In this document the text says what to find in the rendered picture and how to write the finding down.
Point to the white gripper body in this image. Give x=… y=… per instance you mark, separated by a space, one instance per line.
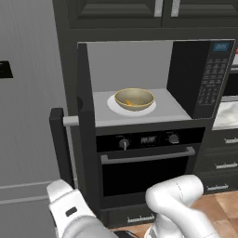
x=59 y=189

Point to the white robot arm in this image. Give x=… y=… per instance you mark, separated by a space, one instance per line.
x=173 y=201

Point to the black oven door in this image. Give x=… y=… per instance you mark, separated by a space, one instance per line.
x=145 y=179

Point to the white microwave turntable plate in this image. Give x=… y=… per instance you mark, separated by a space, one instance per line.
x=113 y=106

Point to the orange shrimp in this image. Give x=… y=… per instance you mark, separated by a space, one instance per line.
x=128 y=103

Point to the black microwave door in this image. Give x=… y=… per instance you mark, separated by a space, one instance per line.
x=85 y=80

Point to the beige bowl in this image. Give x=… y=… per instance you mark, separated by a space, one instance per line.
x=139 y=96

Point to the black microwave oven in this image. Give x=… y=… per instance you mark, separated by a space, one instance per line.
x=198 y=77

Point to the dark upper cupboard door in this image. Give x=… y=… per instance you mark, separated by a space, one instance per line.
x=210 y=12
x=114 y=12

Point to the dark drawer under oven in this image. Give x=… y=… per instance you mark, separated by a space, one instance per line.
x=121 y=217

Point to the grey fridge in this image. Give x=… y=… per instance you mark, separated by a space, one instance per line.
x=31 y=124

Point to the black oven knob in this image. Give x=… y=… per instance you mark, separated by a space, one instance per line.
x=124 y=143
x=174 y=138

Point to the black built-in oven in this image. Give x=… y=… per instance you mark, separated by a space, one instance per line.
x=148 y=179

